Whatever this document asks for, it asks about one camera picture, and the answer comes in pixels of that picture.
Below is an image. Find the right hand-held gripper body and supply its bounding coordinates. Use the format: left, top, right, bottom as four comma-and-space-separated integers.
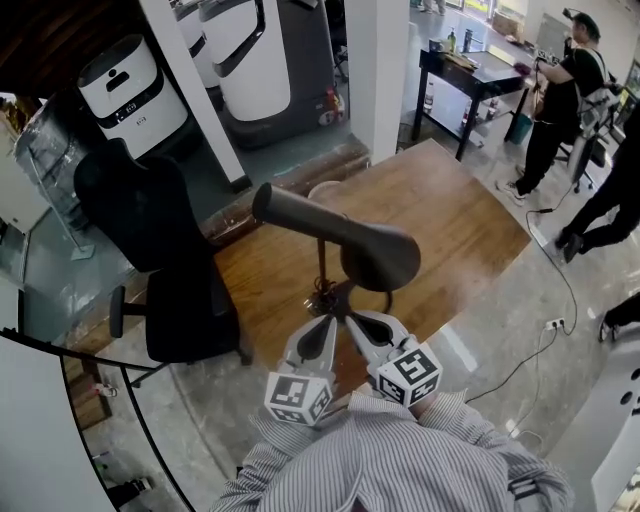
366, 334, 445, 410

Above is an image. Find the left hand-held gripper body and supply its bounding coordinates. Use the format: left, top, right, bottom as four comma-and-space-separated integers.
263, 344, 336, 428

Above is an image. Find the black desk lamp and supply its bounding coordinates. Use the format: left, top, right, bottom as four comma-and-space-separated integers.
250, 181, 423, 322

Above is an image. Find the person's right forearm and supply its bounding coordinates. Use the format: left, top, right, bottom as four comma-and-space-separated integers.
413, 388, 497, 452

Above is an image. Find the person's left forearm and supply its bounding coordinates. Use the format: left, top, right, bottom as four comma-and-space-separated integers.
246, 413, 322, 462

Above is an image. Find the person's striped shirt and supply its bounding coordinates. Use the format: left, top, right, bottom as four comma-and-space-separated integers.
209, 391, 577, 512

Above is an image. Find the dark brown rolled mat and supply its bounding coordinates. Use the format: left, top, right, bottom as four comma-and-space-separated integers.
198, 143, 375, 247

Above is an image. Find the black office chair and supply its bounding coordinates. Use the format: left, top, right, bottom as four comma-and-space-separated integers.
73, 136, 253, 387

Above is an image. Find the white rounded machine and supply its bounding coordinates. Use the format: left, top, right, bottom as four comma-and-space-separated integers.
543, 343, 640, 502

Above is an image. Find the wooden pallet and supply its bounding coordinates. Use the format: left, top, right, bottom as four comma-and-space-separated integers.
61, 353, 115, 432

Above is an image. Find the teal bin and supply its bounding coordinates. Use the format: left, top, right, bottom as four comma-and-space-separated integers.
509, 112, 533, 146

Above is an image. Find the grey office chair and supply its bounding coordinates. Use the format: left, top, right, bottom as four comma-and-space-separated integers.
556, 131, 610, 195

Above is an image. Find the white pillar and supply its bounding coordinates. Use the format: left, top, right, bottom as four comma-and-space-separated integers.
344, 0, 412, 167

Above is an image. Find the black table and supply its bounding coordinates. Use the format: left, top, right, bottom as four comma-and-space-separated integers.
411, 46, 532, 162

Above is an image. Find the white board panel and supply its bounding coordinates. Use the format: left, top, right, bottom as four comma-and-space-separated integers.
0, 332, 121, 512

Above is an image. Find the white slanted stair beam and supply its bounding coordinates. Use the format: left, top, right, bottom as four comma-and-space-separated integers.
138, 0, 255, 195

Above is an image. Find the large white grey delivery robot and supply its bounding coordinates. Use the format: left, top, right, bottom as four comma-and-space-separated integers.
198, 0, 347, 150
173, 0, 222, 92

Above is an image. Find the small white robot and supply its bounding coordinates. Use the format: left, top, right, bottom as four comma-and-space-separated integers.
76, 33, 190, 160

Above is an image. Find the transparent display stand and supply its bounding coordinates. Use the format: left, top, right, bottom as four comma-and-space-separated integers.
11, 93, 97, 262

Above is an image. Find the brown wooden staircase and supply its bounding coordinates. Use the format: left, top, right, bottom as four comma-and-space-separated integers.
0, 0, 167, 97

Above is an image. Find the black power cable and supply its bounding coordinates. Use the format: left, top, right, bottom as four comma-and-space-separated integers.
463, 328, 560, 405

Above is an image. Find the white cable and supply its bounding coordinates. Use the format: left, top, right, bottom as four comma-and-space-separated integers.
503, 328, 557, 452

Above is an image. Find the black shoulder strap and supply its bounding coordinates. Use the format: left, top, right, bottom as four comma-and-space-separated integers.
506, 476, 540, 502

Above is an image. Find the black floor cable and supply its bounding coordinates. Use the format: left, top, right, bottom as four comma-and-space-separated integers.
523, 169, 580, 337

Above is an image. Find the wall display screen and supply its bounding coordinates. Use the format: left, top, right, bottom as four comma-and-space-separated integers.
621, 58, 640, 127

